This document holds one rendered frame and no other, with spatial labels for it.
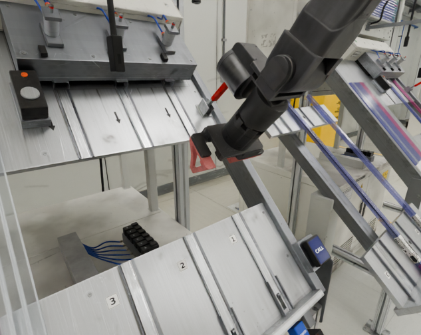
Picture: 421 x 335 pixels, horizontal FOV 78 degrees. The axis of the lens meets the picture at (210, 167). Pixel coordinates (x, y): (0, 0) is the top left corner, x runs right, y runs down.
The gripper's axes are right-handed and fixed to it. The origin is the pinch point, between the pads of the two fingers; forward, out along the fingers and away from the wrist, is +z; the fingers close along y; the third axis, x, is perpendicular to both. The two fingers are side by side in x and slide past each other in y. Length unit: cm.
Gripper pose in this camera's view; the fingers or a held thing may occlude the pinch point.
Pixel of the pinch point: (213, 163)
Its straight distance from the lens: 52.8
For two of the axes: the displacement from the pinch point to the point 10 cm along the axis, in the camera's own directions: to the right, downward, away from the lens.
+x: 4.5, 8.5, -2.9
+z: -4.4, 4.9, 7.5
